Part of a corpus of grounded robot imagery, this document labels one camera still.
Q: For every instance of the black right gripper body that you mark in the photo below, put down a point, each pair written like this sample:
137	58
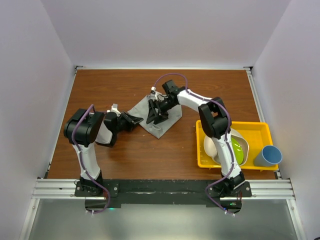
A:
165	105

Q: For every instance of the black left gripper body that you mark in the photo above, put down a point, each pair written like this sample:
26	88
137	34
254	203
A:
123	123

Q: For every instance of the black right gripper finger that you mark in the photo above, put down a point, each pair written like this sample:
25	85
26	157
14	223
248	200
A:
160	116
152	111

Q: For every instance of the grey cloth napkin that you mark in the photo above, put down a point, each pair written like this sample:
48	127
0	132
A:
141	110

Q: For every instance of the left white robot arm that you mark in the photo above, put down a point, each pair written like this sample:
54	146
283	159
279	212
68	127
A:
87	128

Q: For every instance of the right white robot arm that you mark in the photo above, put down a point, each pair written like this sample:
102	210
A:
215	121

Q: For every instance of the beige shell-shaped plate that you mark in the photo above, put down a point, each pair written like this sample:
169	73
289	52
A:
211	151

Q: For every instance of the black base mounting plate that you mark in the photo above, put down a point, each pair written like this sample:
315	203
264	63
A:
210	198

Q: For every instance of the lime green bowl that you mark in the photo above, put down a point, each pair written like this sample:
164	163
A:
238	151

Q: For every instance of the yellow plastic tray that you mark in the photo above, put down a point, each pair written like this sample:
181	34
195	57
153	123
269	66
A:
257	135

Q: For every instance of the blue plastic cup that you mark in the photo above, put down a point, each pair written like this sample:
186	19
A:
269	156

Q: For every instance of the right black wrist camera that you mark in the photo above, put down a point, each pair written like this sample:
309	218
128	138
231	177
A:
160	92

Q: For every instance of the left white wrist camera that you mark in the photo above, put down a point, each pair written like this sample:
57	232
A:
114	109

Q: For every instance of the aluminium frame rail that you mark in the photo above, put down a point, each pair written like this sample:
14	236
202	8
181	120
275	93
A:
272	189

